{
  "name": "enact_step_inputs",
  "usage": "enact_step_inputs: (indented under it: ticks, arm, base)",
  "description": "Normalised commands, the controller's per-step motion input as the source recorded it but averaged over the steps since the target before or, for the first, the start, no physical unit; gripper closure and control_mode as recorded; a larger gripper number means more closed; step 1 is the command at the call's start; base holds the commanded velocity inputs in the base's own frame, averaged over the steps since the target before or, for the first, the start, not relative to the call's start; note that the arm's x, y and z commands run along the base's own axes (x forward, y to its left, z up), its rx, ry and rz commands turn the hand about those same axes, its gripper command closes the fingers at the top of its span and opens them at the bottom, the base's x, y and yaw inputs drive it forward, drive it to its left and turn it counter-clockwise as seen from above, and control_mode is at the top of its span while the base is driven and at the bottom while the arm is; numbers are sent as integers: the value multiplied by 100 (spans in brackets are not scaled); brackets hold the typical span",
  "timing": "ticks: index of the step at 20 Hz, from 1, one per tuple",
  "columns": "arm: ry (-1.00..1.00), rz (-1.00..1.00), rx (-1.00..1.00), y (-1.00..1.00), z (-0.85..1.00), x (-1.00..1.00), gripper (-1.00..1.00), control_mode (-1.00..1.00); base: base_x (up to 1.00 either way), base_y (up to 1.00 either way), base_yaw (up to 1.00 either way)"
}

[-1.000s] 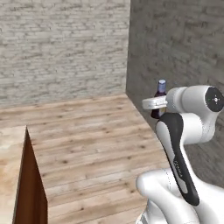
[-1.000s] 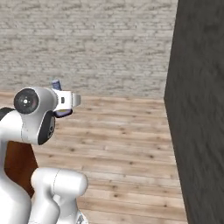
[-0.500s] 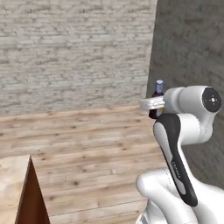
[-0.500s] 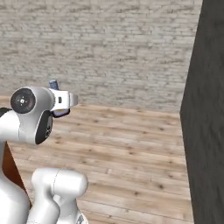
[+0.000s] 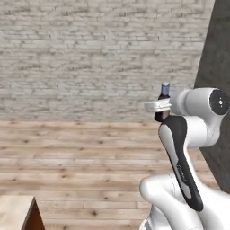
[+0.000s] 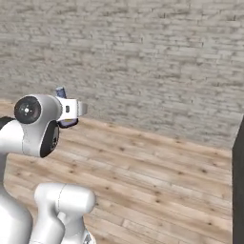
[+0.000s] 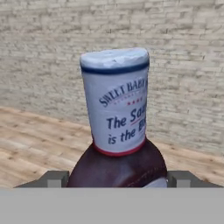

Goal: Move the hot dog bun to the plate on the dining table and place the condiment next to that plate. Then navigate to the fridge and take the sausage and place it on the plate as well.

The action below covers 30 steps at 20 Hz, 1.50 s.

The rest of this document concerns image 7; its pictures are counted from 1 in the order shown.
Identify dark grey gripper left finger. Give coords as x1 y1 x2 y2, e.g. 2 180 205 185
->
15 170 70 188

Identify dark sauce bottle white cap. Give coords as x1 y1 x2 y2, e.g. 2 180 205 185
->
66 47 169 188

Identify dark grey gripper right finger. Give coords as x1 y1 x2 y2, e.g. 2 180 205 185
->
166 170 224 188

